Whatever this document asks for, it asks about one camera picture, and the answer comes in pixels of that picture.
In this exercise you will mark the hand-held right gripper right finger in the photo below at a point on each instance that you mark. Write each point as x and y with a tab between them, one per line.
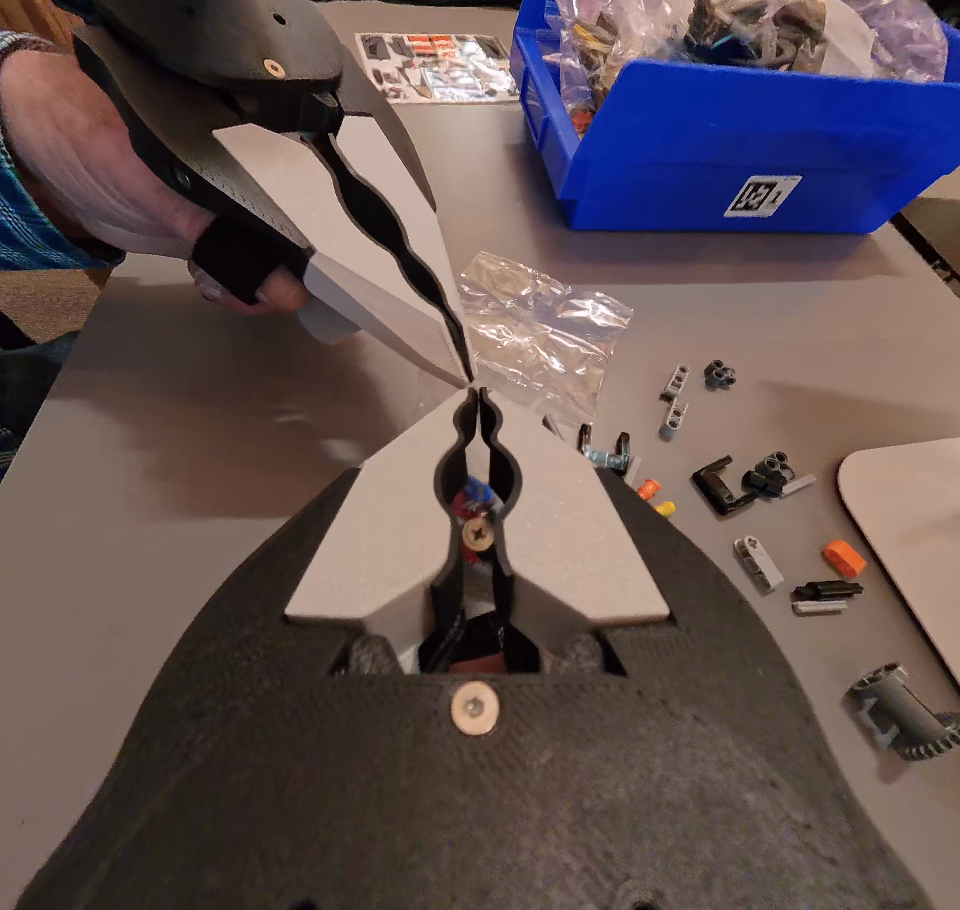
577	550

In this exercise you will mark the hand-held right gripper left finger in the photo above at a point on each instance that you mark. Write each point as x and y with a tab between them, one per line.
375	550

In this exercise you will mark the grey three-hole lego beam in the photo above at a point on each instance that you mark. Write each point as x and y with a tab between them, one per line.
675	383
675	421

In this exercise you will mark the yellow lego pin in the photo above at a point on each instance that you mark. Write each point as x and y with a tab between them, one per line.
665	509

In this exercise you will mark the black double lego connector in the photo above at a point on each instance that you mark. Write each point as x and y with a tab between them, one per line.
769	475

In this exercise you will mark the blue plastic bin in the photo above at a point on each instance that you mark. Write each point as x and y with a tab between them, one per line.
675	160

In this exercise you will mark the light grey lego connector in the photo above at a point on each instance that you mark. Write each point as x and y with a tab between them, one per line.
757	563

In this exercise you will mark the orange lego pin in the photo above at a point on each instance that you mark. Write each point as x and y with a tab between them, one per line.
649	488

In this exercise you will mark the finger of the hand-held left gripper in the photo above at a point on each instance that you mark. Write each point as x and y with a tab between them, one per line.
397	186
285	182

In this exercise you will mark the clear bags of lego parts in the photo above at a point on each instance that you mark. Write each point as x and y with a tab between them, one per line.
750	10

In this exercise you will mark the clear empty plastic bag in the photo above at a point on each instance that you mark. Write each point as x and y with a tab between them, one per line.
540	325

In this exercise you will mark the silver stand base plate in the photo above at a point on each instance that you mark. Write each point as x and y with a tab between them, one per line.
915	535

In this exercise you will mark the person's left hand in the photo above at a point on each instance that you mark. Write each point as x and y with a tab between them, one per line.
97	167

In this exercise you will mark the black forked lego bracket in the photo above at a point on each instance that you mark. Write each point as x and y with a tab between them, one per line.
585	437

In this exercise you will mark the black lego pin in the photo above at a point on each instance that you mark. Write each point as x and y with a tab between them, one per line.
829	590

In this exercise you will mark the black lego u bracket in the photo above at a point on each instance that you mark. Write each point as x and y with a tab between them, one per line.
705	482

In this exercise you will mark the grey lego axle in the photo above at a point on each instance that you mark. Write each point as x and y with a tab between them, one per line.
634	471

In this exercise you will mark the small orange lego piece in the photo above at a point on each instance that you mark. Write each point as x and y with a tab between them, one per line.
844	557

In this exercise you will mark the dark grey double lego connector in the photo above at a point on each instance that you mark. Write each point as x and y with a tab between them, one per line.
720	375

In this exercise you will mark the short grey lego bar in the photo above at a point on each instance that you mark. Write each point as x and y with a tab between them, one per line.
821	608

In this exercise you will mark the person's left forearm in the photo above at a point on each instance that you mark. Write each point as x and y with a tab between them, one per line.
22	246

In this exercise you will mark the dark grey lego differential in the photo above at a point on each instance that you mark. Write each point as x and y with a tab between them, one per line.
892	700

